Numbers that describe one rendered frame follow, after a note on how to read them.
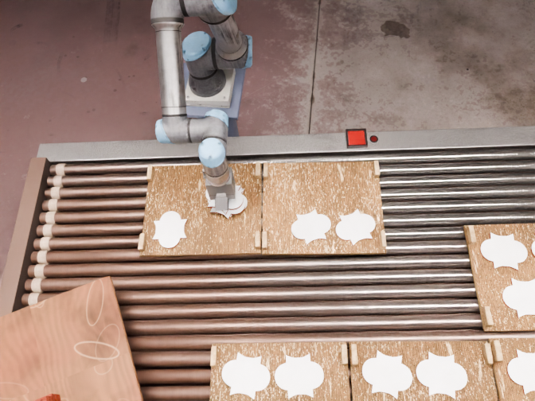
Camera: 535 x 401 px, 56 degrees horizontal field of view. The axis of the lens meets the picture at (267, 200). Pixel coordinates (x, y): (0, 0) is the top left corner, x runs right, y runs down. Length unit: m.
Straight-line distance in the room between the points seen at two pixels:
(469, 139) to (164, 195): 1.13
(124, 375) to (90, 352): 0.13
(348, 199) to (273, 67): 1.73
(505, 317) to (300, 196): 0.75
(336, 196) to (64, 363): 1.00
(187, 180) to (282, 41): 1.84
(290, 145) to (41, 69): 2.25
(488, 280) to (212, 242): 0.90
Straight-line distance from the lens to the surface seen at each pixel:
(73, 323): 1.64
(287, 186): 1.78
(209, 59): 1.93
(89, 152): 2.04
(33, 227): 1.95
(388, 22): 3.65
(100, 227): 1.86
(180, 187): 1.83
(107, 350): 1.59
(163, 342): 1.67
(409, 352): 1.63
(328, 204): 1.75
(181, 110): 1.57
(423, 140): 1.96
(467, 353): 1.67
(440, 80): 3.37
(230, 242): 1.71
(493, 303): 1.74
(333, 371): 1.59
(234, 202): 1.71
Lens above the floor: 2.51
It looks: 63 degrees down
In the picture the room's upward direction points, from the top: 7 degrees counter-clockwise
